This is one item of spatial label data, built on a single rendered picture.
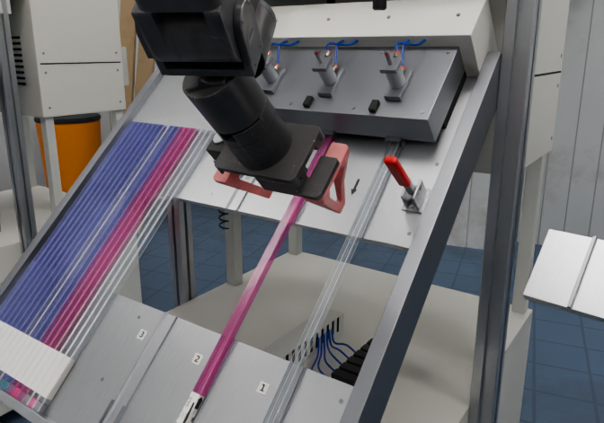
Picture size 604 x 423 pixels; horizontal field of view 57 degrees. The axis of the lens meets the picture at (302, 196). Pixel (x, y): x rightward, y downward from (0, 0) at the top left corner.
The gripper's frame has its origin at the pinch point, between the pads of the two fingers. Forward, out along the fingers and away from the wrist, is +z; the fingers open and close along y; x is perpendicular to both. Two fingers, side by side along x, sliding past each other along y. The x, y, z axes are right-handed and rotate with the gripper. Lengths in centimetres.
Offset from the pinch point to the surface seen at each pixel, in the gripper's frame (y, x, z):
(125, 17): 291, -166, 119
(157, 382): 17.6, 24.0, 13.9
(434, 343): 2, -6, 67
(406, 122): -3.0, -18.6, 9.2
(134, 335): 25.8, 20.0, 14.0
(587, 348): -14, -62, 208
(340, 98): 8.3, -21.2, 8.5
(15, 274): 57, 19, 13
